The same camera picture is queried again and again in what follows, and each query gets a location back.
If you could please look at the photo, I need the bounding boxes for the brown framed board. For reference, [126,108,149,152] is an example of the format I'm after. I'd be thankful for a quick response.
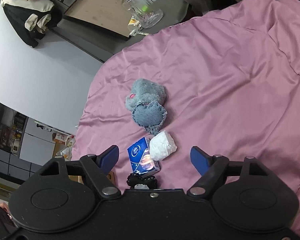
[63,0,132,41]

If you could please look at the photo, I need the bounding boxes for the blue tissue packet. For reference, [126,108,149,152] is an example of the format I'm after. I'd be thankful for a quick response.
[127,137,161,177]

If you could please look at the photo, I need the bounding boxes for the pink bed sheet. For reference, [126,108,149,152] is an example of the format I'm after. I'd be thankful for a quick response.
[72,0,300,235]

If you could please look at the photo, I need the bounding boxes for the black and beige jacket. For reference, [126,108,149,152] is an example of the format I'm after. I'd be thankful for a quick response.
[0,0,62,48]

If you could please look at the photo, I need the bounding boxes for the white rolled towel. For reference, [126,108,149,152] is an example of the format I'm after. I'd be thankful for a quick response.
[149,131,177,161]

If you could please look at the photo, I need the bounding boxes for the white plastic shopping bag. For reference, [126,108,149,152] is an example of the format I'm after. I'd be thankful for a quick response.
[56,135,76,161]

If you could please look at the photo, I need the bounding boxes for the person's left hand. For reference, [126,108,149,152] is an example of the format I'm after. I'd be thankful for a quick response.
[0,202,12,218]

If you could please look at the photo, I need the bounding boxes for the brown cardboard box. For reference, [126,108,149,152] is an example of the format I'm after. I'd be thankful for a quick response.
[67,170,116,187]

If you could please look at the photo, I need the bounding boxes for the white storage cabinet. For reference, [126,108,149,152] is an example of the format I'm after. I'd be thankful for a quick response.
[0,103,74,184]

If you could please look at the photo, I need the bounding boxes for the clear glass jar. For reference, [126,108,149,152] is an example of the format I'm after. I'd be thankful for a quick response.
[118,0,164,29]

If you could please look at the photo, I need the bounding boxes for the grey plush toy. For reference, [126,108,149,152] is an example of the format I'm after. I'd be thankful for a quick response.
[126,79,167,135]

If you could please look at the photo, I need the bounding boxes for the black knitted soft item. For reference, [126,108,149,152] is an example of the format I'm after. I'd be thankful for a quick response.
[126,173,158,189]

